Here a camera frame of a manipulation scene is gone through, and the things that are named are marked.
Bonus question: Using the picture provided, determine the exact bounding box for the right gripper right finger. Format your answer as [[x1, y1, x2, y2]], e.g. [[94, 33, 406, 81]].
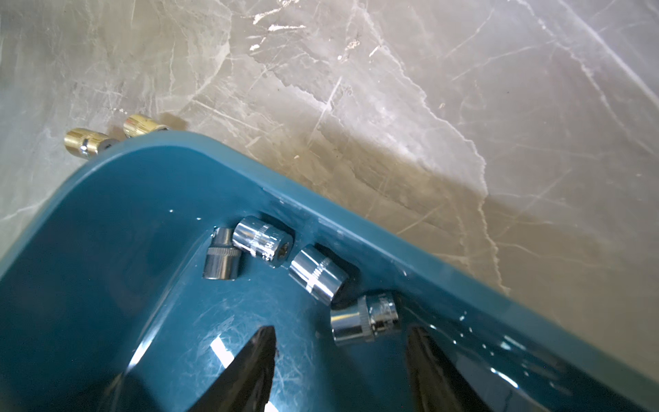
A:
[[405, 325, 491, 412]]

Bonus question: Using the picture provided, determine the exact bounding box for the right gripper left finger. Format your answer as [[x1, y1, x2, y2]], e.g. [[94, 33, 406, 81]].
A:
[[189, 325, 277, 412]]

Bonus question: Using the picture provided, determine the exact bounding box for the teal plastic storage box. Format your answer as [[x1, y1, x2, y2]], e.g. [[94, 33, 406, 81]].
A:
[[1, 131, 658, 411]]

